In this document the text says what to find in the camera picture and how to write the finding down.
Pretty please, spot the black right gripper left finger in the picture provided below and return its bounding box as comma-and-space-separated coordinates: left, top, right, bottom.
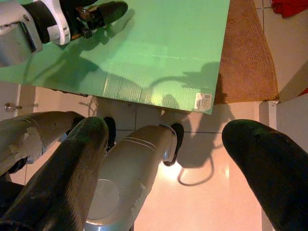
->
0, 116, 109, 231

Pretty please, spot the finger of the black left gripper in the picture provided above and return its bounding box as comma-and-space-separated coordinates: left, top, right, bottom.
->
95, 0, 128, 26

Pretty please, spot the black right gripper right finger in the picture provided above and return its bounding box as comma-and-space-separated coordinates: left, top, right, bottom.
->
221, 119, 308, 231

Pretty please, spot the green table board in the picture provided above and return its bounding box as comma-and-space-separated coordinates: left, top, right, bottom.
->
0, 0, 231, 115

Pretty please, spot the silver right robot leg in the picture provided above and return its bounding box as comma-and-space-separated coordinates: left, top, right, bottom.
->
84, 122, 185, 231

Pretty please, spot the silver door knob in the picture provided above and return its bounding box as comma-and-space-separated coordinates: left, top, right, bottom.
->
4, 103, 22, 112

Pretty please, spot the white barcode sticker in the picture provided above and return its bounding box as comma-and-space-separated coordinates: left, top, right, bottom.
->
194, 93, 212, 112

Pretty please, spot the brown woven floor mat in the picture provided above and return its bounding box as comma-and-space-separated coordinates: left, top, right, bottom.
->
214, 0, 280, 104

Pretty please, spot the red cloth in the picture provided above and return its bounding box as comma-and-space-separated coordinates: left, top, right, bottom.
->
270, 0, 308, 19

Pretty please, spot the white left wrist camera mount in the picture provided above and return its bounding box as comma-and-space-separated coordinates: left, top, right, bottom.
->
39, 0, 80, 46

